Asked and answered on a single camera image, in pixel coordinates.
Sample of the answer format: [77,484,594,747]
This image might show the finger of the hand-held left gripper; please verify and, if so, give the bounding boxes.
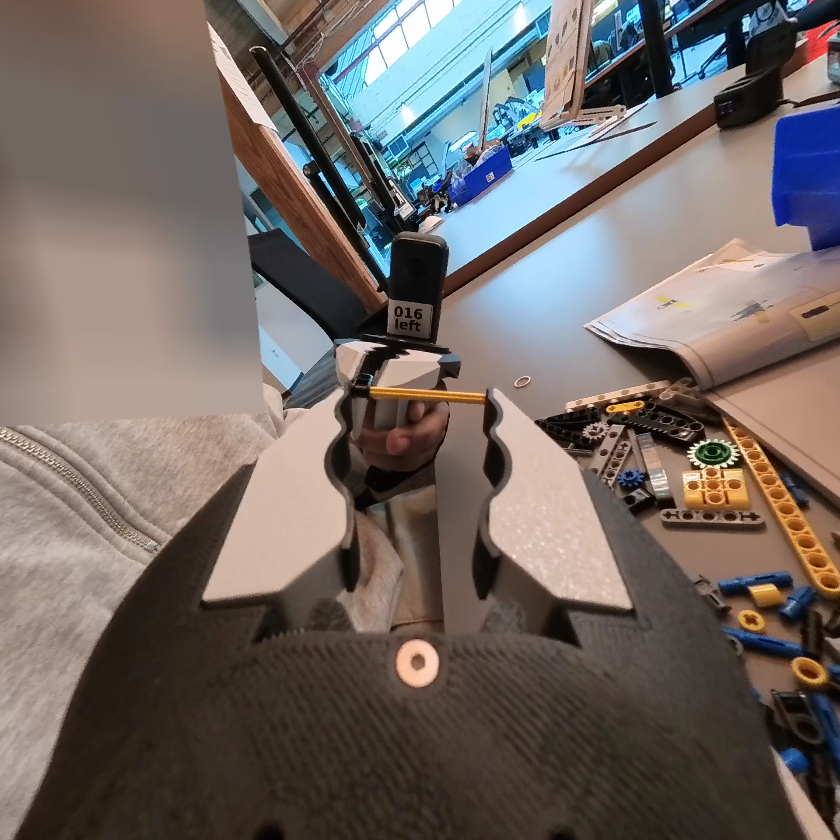
[373,351,442,403]
[333,339,378,396]

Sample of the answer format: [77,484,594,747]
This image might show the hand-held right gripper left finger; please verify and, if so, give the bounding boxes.
[201,387,361,632]

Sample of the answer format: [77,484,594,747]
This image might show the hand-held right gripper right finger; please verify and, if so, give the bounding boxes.
[472,387,636,635]

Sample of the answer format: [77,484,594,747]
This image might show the yellow lego axle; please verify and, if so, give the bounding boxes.
[367,387,490,404]

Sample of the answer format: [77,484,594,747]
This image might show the person's left forearm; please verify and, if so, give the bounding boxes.
[262,384,337,434]

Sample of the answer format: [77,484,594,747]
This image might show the pile of lego beams gears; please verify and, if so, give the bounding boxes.
[535,379,706,510]

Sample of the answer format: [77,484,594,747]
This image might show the flat grey lego liftarm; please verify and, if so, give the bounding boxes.
[661,508,766,530]

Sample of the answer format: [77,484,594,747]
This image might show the green lego gear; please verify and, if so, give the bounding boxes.
[688,438,733,472]

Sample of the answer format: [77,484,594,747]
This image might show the scatter of small lego pins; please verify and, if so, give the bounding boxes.
[689,570,840,805]

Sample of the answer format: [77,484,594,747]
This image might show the long yellow lego beam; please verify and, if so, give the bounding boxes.
[724,420,840,599]

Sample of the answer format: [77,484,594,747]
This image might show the lego instruction booklet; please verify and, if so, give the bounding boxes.
[584,238,840,509]

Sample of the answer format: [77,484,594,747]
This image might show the person's left hand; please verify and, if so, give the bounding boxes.
[356,399,452,473]

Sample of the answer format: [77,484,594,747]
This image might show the black office chair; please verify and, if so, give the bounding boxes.
[248,230,388,411]

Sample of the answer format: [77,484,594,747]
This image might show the small blue parts bin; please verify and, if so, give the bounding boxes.
[453,147,513,206]

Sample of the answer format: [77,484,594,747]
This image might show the beige trousers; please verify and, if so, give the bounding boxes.
[387,459,448,634]

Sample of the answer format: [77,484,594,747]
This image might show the black metal pole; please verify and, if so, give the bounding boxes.
[249,46,388,293]

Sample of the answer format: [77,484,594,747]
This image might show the wooden desk divider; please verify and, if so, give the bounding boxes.
[210,23,388,311]

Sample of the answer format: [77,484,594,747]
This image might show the grey zip hoodie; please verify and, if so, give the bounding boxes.
[0,387,290,840]

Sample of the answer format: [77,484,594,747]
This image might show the cardboard display board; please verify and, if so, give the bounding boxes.
[538,0,657,132]

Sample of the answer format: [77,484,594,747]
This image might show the black steel column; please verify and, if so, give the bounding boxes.
[638,0,678,99]

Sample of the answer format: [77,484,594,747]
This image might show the black charger block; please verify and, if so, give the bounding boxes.
[714,20,798,130]

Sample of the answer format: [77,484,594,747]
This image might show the blue plastic bin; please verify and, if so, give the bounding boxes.
[773,112,840,252]

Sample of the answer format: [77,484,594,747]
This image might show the yellow lego frame block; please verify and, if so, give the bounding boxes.
[682,467,750,510]

